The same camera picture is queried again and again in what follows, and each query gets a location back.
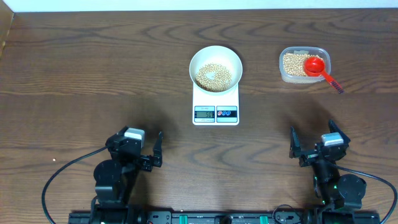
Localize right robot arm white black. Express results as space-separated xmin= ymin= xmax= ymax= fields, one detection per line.
xmin=289 ymin=120 xmax=366 ymax=223

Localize soybeans in bowl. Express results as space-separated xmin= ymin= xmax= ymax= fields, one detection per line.
xmin=195 ymin=63 xmax=232 ymax=92

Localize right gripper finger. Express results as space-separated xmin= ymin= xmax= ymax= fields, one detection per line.
xmin=289 ymin=126 xmax=302 ymax=159
xmin=328 ymin=119 xmax=351 ymax=144

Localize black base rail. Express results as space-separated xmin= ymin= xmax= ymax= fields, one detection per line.
xmin=68 ymin=210 xmax=381 ymax=224

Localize white digital kitchen scale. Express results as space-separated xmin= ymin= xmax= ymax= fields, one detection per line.
xmin=192 ymin=85 xmax=239 ymax=126

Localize cream round bowl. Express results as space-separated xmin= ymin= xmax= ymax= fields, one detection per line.
xmin=188 ymin=45 xmax=243 ymax=94

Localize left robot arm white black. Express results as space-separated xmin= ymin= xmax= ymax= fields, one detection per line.
xmin=89 ymin=126 xmax=164 ymax=224

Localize clear plastic container of soybeans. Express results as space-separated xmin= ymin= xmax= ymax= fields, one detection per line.
xmin=279 ymin=46 xmax=331 ymax=84

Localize red plastic measuring scoop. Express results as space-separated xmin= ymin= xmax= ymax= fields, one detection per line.
xmin=303 ymin=57 xmax=344 ymax=94

